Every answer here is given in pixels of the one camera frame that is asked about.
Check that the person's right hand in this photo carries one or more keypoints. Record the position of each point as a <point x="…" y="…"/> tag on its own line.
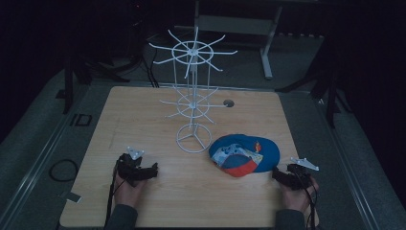
<point x="297" y="198"/>

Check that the black rectangular floor marker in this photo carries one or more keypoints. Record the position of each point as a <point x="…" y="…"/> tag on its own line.
<point x="76" y="120"/>

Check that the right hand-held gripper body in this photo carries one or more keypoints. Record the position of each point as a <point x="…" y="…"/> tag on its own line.
<point x="298" y="177"/>

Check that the blue and red cap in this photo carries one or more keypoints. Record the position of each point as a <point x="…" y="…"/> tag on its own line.
<point x="245" y="155"/>

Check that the person's left hand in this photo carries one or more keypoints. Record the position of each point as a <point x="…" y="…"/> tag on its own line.
<point x="127" y="191"/>

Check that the grey metal desk frame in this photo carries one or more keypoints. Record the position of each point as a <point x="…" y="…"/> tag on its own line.
<point x="237" y="25"/>

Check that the black tripod stand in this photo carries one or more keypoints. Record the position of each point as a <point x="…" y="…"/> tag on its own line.
<point x="332" y="92"/>
<point x="68" y="83"/>

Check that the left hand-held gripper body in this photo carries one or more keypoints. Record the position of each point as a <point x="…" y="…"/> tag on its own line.
<point x="131" y="168"/>

